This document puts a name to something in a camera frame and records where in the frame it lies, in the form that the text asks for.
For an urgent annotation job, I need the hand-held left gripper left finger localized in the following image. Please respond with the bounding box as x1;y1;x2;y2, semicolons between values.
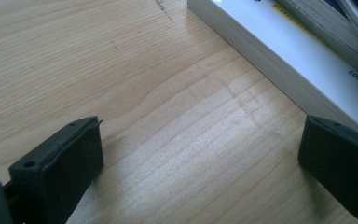
8;116;104;224

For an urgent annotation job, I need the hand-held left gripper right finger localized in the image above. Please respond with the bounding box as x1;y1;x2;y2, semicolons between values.
297;115;358;224

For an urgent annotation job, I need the white picture-grid book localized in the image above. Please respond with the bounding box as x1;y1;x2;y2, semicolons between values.
186;0;358;139

